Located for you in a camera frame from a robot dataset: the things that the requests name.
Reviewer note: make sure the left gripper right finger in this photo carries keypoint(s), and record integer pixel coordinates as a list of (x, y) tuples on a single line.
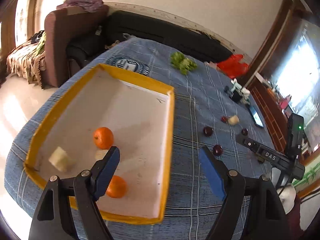
[(266, 217)]

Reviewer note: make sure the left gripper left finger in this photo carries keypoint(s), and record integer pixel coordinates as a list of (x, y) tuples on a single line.
[(53, 218)]

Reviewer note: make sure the orange mandarin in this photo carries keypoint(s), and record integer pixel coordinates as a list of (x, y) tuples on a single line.
[(117, 187), (103, 138)]

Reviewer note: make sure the dark red plum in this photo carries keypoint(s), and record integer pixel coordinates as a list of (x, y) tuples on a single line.
[(217, 150), (244, 132), (207, 131)]

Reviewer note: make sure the white gloved right hand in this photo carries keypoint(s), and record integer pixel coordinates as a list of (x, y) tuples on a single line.
[(287, 197)]

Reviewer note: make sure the pale apple chunk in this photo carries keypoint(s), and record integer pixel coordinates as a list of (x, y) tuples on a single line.
[(61, 160)]

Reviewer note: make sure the black smartphone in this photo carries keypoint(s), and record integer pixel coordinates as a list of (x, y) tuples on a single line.
[(255, 116)]

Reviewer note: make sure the pale peeled fruit piece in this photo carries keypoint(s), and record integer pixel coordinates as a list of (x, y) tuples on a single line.
[(233, 120)]

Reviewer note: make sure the small red fruit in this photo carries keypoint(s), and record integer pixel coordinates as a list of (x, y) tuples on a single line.
[(224, 119)]

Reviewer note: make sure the black cup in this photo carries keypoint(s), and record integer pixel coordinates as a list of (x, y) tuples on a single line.
[(233, 94)]

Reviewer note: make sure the blue plaid tablecloth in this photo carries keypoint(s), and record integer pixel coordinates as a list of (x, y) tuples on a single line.
[(200, 101)]

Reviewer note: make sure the yellow rimmed white tray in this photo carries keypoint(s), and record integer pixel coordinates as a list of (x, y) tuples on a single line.
[(110, 106)]

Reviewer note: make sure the red plastic bag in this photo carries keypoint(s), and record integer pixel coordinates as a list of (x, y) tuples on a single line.
[(233, 67)]

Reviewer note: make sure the green lettuce bunch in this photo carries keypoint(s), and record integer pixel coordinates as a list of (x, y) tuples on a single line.
[(180, 62)]

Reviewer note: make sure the patterned blanket seat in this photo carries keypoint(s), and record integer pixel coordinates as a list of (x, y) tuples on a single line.
[(28, 59)]

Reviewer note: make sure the brown armchair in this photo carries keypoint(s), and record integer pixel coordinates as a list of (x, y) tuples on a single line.
[(61, 26)]

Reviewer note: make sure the black sofa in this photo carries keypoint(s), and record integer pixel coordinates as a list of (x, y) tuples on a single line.
[(119, 26)]

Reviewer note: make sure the purple cloth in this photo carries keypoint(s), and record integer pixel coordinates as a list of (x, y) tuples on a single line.
[(87, 5)]

